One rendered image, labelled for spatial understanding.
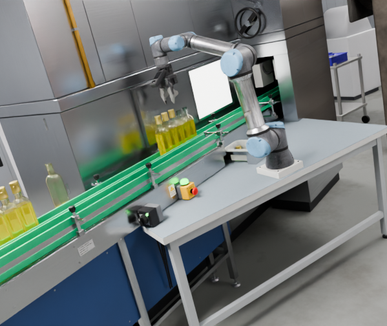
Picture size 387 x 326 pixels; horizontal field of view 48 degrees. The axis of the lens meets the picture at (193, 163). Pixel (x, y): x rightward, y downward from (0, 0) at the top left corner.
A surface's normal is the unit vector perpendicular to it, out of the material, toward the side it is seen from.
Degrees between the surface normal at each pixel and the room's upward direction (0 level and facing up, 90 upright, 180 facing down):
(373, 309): 0
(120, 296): 90
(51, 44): 90
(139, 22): 90
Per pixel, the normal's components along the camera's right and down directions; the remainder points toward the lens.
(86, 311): 0.77, 0.02
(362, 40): 0.52, 0.15
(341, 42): -0.83, 0.35
